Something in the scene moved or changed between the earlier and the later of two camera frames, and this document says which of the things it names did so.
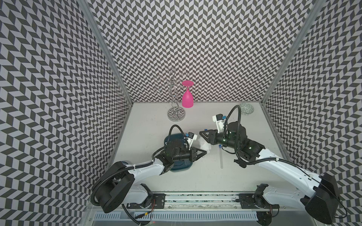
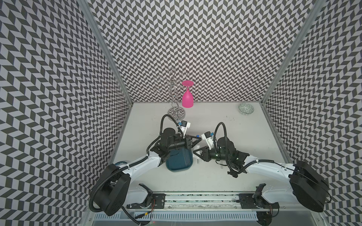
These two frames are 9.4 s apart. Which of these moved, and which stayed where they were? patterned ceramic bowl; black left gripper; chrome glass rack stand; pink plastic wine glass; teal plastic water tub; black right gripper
Moved: black left gripper; black right gripper
Stayed: chrome glass rack stand; patterned ceramic bowl; teal plastic water tub; pink plastic wine glass
